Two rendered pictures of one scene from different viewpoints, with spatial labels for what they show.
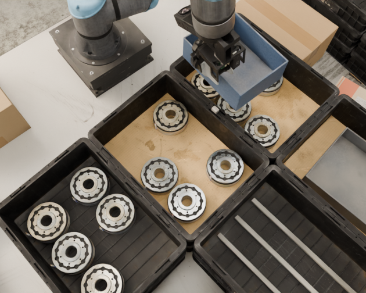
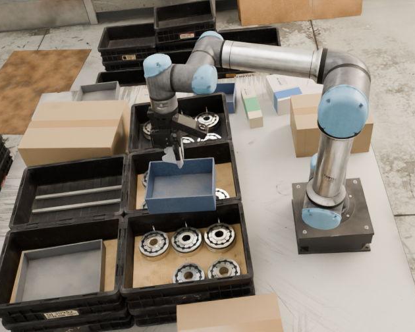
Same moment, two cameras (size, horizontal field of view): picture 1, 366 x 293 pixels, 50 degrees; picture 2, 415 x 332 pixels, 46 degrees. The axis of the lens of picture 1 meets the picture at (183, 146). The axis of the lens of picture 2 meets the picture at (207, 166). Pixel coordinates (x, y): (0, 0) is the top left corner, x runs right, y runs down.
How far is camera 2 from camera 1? 157 cm
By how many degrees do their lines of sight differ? 63
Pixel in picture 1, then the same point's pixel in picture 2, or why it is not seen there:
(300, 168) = (111, 253)
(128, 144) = (220, 175)
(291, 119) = (145, 276)
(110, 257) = not seen: hidden behind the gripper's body
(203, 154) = not seen: hidden behind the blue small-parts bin
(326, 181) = (89, 261)
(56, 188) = (224, 134)
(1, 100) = (304, 125)
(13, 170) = (271, 139)
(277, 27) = (224, 323)
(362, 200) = (57, 272)
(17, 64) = (361, 169)
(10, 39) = not seen: outside the picture
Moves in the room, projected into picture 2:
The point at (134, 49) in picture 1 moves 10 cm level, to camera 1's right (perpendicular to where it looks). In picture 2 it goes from (301, 223) to (284, 242)
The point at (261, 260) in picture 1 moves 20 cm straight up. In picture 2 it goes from (93, 198) to (78, 161)
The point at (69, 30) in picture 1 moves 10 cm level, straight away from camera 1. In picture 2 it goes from (352, 190) to (381, 194)
